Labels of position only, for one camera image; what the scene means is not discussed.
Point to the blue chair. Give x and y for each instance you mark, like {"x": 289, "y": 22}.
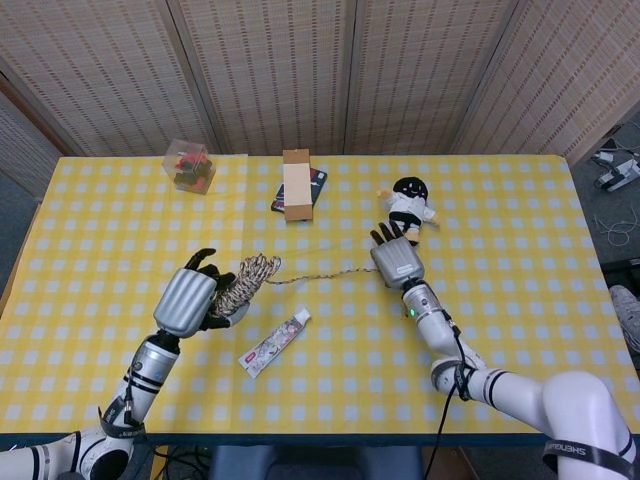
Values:
{"x": 310, "y": 462}

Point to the woven folding screen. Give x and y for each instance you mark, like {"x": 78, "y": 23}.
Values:
{"x": 280, "y": 75}

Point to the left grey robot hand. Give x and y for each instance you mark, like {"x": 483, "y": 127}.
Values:
{"x": 182, "y": 300}

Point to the tan cardboard box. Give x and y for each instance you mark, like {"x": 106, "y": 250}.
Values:
{"x": 297, "y": 185}

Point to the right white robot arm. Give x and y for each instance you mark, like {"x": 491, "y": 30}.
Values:
{"x": 575, "y": 400}

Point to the grey shoe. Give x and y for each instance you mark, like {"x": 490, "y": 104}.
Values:
{"x": 627, "y": 310}

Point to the dark flat book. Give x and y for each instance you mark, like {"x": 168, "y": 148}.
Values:
{"x": 320, "y": 177}

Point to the grey device on floor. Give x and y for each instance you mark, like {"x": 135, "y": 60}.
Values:
{"x": 617, "y": 175}

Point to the black and white plush doll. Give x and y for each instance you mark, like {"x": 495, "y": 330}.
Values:
{"x": 407, "y": 205}

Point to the clear box of clips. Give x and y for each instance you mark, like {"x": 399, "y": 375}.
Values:
{"x": 190, "y": 167}

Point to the yellow checkered tablecloth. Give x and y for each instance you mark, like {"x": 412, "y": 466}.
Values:
{"x": 350, "y": 350}

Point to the floral print toothpaste tube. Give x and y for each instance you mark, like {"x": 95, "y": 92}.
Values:
{"x": 275, "y": 342}

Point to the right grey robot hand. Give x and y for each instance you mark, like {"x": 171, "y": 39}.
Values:
{"x": 397, "y": 262}

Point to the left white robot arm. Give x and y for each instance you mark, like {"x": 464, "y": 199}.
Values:
{"x": 145, "y": 370}

